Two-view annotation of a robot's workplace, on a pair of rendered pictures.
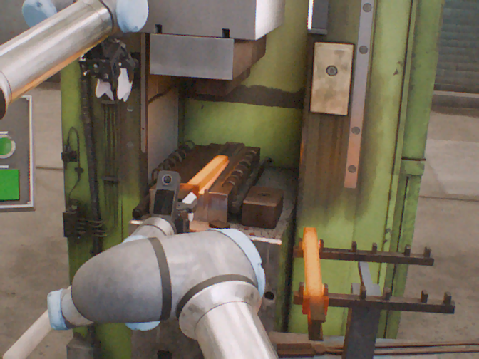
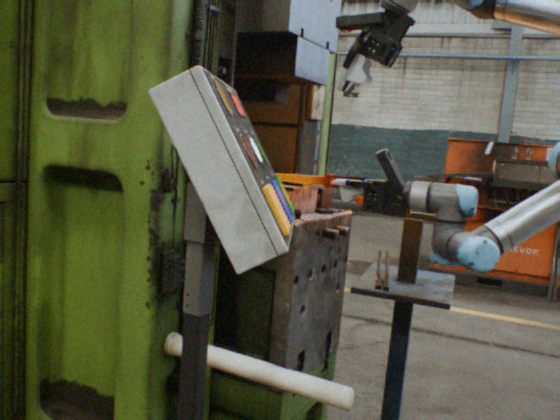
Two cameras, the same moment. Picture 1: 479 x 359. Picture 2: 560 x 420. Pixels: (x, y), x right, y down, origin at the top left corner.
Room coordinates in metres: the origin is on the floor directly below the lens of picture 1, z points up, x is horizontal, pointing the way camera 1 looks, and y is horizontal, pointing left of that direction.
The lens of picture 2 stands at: (1.19, 1.51, 1.11)
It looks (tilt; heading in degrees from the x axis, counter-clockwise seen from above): 8 degrees down; 286
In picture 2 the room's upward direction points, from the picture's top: 5 degrees clockwise
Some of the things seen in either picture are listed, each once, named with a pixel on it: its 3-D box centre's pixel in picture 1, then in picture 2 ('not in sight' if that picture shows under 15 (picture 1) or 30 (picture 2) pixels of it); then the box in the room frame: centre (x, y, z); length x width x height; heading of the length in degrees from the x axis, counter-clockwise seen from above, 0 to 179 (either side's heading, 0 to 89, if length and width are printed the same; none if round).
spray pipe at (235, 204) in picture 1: (248, 186); not in sight; (1.67, -0.03, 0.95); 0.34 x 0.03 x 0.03; 168
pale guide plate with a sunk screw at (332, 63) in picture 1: (331, 78); (316, 93); (1.59, -0.22, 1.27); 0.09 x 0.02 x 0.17; 78
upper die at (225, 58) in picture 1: (214, 45); (245, 62); (1.73, 0.08, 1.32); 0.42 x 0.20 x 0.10; 168
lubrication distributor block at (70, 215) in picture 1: (74, 224); (173, 272); (1.72, 0.46, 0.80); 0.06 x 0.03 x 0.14; 78
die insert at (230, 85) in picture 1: (225, 73); (236, 90); (1.76, 0.04, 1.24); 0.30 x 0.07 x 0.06; 168
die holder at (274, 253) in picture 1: (226, 264); (237, 275); (1.73, 0.02, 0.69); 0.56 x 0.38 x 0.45; 168
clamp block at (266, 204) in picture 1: (263, 206); (309, 196); (1.55, -0.07, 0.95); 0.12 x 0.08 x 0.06; 168
